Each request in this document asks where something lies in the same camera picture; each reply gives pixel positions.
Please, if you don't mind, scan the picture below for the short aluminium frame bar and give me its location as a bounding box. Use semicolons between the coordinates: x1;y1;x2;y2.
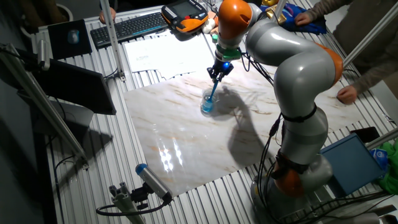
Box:
365;127;398;151

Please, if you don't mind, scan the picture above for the grey monitor base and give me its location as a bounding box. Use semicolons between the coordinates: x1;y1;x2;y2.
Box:
34;99;95;135

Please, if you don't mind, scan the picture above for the brown sleeved forearm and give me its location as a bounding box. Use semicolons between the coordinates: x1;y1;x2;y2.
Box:
351;46;398;94
306;0;348;22

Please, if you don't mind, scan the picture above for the green cloth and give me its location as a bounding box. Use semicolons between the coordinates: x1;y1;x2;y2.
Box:
377;141;398;195

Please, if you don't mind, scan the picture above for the blue box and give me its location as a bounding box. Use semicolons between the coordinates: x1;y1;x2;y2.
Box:
320;133;386;197

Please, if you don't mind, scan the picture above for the grey camera with blue cap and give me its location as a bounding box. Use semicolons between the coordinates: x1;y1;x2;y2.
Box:
135;163;174;203

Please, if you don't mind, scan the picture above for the black flat monitor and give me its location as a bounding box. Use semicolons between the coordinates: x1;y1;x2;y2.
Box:
32;58;118;116

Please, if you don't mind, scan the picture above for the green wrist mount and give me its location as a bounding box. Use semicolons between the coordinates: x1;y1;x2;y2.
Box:
211;34;242;61

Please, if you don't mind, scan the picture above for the black camera clamp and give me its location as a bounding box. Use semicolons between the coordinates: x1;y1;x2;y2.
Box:
130;183;154;211

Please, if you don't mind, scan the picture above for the black orange teach pendant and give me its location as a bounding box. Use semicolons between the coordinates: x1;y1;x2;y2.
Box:
160;0;209;34

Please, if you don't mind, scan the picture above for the black mouse pad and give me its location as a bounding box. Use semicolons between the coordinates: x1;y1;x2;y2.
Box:
47;19;93;60

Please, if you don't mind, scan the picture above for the blue bag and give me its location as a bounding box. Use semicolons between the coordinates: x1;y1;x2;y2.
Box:
259;2;328;35

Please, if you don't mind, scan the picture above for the marble pattern mat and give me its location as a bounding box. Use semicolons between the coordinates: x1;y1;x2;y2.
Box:
123;60;364;197

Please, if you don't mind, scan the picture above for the black smartphone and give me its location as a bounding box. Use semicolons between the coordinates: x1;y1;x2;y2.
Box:
349;126;381;144

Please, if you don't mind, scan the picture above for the aluminium camera mount profile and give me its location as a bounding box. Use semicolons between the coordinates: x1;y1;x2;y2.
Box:
108;182;146;224

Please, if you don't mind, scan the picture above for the white paper sheet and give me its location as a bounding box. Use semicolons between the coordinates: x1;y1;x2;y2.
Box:
157;62;218;80
124;34;216;73

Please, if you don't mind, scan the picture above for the long slanted aluminium bar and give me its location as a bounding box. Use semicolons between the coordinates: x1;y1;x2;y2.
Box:
0;43;90;170

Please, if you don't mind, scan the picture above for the small grey pole camera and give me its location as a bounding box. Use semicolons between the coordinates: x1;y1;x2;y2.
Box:
37;39;51;71

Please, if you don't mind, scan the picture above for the thin aluminium frame bar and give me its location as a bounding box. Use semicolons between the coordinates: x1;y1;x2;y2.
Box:
343;2;398;68

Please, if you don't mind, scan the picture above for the bare hand on blue bag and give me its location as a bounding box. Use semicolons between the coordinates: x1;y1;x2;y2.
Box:
294;11;313;27

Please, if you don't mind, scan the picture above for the bare hand at keyboard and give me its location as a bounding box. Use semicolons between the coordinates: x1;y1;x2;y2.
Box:
99;7;117;25

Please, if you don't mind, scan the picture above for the black computer keyboard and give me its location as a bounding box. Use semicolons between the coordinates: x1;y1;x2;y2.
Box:
90;11;170;50

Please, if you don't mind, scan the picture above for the blue snack packet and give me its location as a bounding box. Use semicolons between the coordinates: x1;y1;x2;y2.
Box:
369;147;389;170

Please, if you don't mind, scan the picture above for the black camera cable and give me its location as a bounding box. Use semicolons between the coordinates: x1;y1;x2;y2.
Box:
95;198;174;217

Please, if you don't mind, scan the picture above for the person torso brown sweater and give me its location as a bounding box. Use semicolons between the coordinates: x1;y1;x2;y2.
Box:
331;0;398;74

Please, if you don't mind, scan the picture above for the slim aluminium upright post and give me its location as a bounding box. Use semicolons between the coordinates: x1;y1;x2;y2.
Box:
272;0;287;19

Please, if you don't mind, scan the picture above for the gold wrapped box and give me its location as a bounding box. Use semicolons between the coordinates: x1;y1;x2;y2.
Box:
266;4;287;26

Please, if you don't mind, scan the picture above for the blue stirring rod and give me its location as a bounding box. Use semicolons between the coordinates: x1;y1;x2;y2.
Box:
207;79;220;104

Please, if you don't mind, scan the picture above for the bare hand resting on table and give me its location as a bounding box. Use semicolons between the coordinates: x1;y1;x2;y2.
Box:
336;85;359;105

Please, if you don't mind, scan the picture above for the white plush toy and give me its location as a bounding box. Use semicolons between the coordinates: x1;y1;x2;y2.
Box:
201;18;217;34

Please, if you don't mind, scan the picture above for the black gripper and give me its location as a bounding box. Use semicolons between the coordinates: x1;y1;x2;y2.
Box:
207;59;234;83

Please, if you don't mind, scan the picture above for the grey computer mouse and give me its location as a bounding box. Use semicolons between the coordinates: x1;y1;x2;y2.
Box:
67;29;80;45

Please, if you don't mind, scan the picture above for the clear glass beaker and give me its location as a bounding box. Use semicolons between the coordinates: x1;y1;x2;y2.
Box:
200;89;219;114

